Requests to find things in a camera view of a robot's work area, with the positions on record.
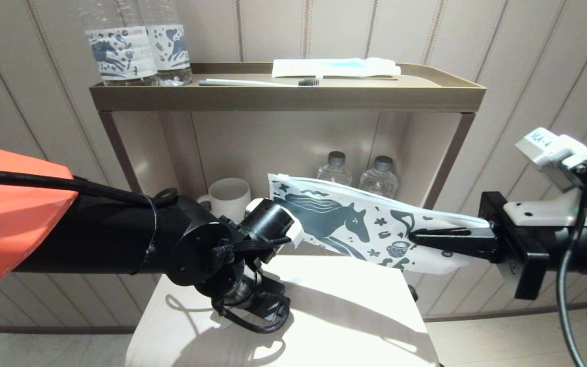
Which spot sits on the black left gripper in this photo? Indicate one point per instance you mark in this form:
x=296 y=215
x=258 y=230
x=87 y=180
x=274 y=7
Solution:
x=268 y=300

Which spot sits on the clear bottle blue horse label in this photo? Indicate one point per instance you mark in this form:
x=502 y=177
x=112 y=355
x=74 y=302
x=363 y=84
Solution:
x=171 y=46
x=120 y=51

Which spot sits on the wrapped toothbrush white packet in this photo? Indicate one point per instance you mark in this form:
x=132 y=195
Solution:
x=334 y=67

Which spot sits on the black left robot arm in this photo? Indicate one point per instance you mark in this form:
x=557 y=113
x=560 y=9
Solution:
x=120 y=234

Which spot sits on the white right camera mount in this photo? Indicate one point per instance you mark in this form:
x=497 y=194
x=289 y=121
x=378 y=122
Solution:
x=543 y=211

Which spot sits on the small clear water bottle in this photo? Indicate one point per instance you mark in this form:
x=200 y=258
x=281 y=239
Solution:
x=335 y=171
x=380 y=176

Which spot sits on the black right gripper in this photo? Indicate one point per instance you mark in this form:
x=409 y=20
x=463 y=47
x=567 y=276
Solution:
x=525 y=270

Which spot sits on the white ribbed mug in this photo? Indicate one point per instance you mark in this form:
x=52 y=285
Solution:
x=230 y=199

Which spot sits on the grey toothbrush black bristles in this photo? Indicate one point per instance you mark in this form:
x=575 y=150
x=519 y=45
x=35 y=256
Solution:
x=252 y=81

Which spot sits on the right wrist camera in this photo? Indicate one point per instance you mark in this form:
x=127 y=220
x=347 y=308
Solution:
x=553 y=153

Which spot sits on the small black knob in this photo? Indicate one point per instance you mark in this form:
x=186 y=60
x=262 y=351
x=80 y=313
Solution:
x=413 y=293

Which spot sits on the horse print zipper pouch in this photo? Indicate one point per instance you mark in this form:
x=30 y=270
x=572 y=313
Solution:
x=334 y=219

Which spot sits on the beige shelf unit brown tray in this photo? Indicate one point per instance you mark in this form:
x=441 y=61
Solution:
x=283 y=98

